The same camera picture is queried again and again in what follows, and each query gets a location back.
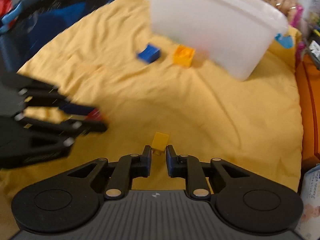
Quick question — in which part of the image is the red building brick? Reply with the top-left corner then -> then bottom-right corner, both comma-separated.
86,108 -> 105,122

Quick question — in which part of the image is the small yellow brick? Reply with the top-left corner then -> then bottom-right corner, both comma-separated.
151,132 -> 170,155

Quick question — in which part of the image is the baby wipes pack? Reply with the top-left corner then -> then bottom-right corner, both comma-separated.
296,165 -> 320,240

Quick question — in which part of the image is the yellow cloth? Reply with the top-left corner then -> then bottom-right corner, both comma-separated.
1,0 -> 303,239

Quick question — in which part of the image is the blue fabric chair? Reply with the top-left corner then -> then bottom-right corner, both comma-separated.
1,0 -> 114,72

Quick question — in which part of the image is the blue arch brick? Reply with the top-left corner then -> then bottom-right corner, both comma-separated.
137,44 -> 161,64

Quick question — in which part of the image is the orange box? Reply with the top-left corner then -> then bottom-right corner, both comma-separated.
296,54 -> 319,170

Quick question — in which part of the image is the orange building brick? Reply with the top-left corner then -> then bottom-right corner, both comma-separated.
172,44 -> 195,67

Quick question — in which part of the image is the translucent white plastic bin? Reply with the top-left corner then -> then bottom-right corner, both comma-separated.
150,0 -> 289,80

